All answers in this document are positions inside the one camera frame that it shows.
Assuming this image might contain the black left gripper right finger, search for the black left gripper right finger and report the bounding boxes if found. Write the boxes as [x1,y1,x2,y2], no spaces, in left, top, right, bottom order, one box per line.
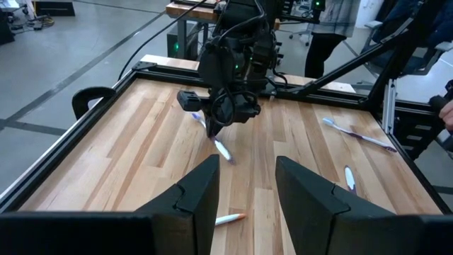
[275,155,453,255]

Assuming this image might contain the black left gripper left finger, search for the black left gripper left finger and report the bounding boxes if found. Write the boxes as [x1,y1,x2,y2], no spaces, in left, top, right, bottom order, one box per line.
[0,154,221,255]

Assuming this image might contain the purple and white toothbrush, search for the purple and white toothbrush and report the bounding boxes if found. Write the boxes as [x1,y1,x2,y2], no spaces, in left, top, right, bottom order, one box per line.
[190,112,236,165]
[343,164,358,196]
[321,117,398,154]

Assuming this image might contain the orange and white toothbrush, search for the orange and white toothbrush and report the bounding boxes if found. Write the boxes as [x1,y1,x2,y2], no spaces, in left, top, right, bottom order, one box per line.
[214,212,247,227]

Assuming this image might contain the black computer tower green light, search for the black computer tower green light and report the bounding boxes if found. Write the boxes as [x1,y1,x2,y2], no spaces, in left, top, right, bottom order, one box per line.
[166,22,200,62]

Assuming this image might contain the wooden workshop table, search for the wooden workshop table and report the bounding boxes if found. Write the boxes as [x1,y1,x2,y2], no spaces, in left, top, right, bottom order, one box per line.
[165,1,281,60]

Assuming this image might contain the person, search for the person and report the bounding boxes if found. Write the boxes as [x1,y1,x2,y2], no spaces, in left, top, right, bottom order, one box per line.
[304,0,362,80]

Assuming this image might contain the black drawer unit silver labels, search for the black drawer unit silver labels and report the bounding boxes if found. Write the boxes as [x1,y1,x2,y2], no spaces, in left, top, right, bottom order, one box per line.
[392,101,445,161]

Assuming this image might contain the black chair back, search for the black chair back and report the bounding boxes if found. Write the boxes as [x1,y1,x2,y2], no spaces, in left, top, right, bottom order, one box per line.
[71,86,117,121]

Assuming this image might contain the person's hand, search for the person's hand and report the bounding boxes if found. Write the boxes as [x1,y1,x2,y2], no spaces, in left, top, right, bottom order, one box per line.
[438,99,453,132]

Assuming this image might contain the black flat floor box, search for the black flat floor box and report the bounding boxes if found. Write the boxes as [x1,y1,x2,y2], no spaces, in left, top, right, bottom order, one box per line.
[33,0,76,18]

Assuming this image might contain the blue office chair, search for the blue office chair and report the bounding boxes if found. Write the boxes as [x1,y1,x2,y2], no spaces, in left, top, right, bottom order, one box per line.
[363,0,453,77]

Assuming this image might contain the long black cable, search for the long black cable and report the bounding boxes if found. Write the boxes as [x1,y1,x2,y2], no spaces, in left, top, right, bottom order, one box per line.
[117,0,209,81]

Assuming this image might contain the black diagonal frame strut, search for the black diagonal frame strut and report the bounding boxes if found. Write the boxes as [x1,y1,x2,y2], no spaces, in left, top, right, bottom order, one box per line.
[281,17,415,97]

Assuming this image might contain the aluminium extrusion post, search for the aluminium extrusion post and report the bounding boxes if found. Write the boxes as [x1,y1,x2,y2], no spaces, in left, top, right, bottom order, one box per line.
[382,79,397,136]

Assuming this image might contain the black handle grip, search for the black handle grip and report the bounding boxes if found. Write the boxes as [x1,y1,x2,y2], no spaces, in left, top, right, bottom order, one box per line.
[428,94,453,118]

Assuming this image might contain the black upright frame post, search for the black upright frame post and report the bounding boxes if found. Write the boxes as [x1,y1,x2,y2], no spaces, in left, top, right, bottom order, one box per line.
[366,0,449,111]

